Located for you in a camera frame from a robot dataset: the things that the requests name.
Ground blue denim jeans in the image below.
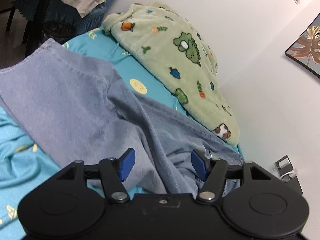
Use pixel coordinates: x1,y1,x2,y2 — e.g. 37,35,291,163
1,39,244,194

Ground teal patterned bed sheet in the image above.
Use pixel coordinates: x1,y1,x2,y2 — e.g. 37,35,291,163
0,25,247,233

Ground green cartoon fleece blanket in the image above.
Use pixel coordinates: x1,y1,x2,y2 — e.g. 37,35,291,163
103,2,240,147

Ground black lined trash bin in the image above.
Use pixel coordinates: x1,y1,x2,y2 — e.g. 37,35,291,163
42,21,76,44

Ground framed leaf picture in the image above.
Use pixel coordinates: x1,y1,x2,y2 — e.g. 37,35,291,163
285,15,320,78

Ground black table leg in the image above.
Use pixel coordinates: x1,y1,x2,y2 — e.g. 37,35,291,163
25,0,51,57

